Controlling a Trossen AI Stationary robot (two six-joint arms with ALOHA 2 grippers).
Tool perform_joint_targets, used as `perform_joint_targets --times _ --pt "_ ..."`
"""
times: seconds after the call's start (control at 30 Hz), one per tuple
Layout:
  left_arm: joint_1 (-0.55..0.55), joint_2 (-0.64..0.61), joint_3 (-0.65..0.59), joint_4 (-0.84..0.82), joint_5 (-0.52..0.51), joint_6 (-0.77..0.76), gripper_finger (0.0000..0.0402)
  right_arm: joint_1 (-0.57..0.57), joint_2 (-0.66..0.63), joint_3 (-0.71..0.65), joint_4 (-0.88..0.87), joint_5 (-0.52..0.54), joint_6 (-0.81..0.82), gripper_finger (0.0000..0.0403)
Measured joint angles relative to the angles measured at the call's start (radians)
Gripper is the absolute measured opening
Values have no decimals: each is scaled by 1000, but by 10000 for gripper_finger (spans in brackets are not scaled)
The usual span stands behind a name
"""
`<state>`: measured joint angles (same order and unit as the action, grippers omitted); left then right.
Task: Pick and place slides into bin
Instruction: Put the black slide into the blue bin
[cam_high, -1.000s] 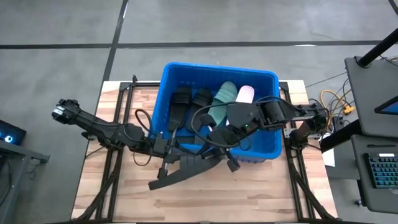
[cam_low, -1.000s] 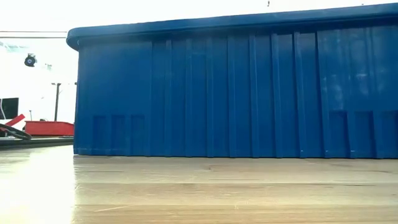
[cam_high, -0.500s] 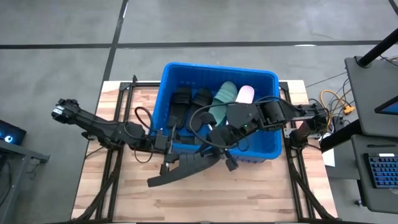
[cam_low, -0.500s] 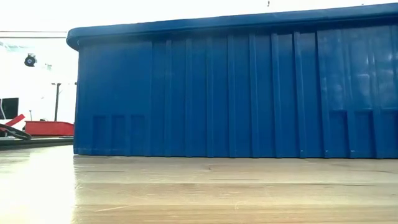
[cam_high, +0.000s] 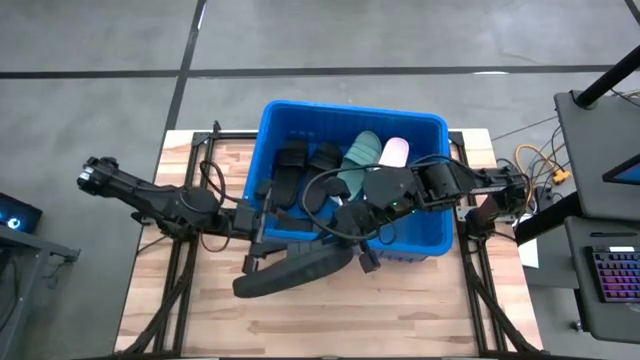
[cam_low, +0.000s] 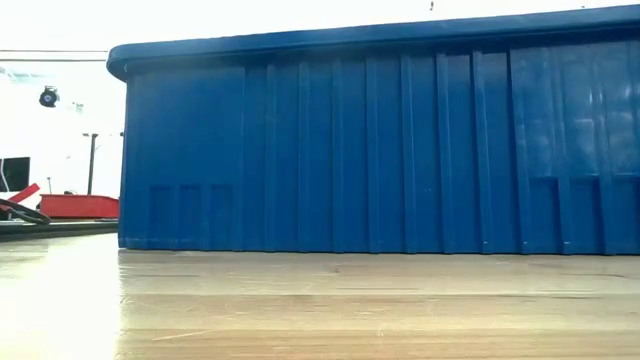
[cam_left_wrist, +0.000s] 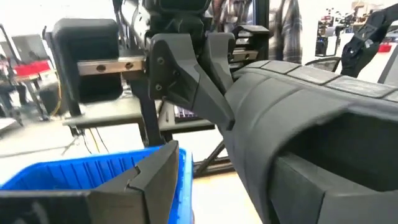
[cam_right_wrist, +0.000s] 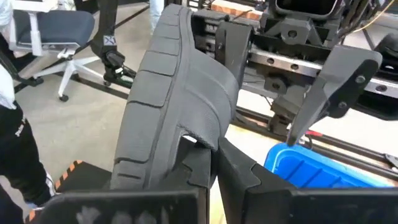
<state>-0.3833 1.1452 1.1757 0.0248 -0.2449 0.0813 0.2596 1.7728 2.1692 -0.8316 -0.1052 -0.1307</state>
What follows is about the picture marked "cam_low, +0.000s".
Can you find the large blue plastic bin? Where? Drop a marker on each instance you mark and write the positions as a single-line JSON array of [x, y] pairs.
[[375, 150]]

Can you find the red bar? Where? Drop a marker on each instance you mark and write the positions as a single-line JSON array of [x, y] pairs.
[[25, 192]]

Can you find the black computer monitor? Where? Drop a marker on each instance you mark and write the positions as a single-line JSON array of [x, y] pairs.
[[17, 174]]

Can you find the red plastic bin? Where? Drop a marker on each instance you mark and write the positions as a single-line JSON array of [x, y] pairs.
[[80, 206]]

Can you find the black aluminium table frame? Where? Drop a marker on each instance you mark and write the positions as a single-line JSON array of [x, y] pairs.
[[60, 229]]

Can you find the black stand pole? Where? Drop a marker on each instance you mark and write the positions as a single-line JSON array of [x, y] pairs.
[[92, 165]]

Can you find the round ceiling camera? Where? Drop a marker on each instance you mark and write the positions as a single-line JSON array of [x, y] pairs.
[[48, 97]]

